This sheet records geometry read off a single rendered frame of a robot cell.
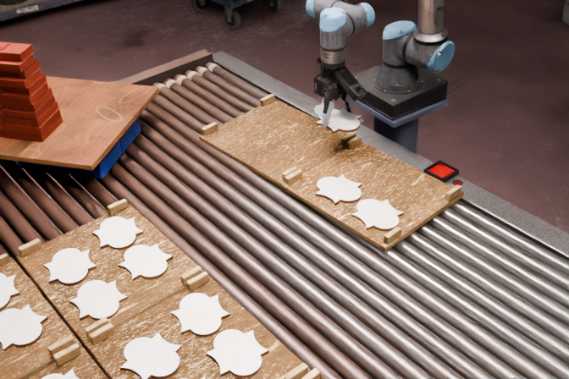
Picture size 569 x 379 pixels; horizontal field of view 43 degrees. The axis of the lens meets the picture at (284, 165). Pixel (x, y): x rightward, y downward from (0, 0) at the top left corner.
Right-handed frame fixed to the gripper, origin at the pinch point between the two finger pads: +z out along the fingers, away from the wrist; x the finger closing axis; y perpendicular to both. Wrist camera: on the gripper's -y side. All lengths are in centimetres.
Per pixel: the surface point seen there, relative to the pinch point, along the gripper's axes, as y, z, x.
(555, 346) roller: -89, 14, 23
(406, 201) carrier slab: -32.3, 12.0, 5.8
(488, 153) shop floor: 39, 105, -158
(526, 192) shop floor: 5, 106, -141
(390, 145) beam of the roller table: -7.7, 14.0, -16.5
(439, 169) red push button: -28.7, 12.7, -14.7
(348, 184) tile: -15.4, 10.8, 12.3
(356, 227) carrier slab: -29.8, 11.9, 24.8
